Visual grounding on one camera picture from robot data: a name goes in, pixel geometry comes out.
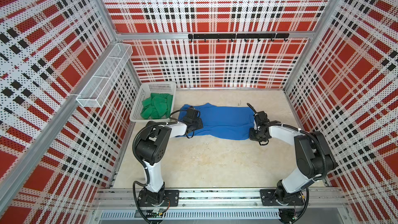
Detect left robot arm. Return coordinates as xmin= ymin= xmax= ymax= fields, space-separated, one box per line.
xmin=132 ymin=106 xmax=203 ymax=193

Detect white wire wall shelf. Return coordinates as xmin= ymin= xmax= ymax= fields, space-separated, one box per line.
xmin=77 ymin=43 xmax=132 ymax=108

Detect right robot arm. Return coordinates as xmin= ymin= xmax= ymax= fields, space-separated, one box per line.
xmin=249 ymin=111 xmax=337 ymax=195

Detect green tank top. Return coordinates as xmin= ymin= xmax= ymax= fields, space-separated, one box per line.
xmin=141 ymin=93 xmax=174 ymax=119

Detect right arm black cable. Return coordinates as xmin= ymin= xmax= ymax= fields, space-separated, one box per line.
xmin=246 ymin=102 xmax=328 ymax=224

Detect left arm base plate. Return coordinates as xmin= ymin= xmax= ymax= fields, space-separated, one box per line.
xmin=138 ymin=188 xmax=180 ymax=207

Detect white plastic laundry basket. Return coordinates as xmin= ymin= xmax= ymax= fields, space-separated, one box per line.
xmin=130 ymin=82 xmax=176 ymax=122

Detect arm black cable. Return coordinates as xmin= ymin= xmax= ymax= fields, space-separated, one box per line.
xmin=132 ymin=108 xmax=193 ymax=224
xmin=246 ymin=102 xmax=328 ymax=224

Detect blue tank top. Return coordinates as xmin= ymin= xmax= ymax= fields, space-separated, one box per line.
xmin=194 ymin=103 xmax=255 ymax=141

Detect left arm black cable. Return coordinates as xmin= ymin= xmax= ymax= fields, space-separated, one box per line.
xmin=132 ymin=108 xmax=193 ymax=224

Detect aluminium front rail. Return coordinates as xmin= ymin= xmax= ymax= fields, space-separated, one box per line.
xmin=92 ymin=187 xmax=348 ymax=209

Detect black wall hook rail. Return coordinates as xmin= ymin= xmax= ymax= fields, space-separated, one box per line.
xmin=188 ymin=33 xmax=290 ymax=40

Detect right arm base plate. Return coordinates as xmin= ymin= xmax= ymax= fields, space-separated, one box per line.
xmin=260 ymin=189 xmax=304 ymax=206

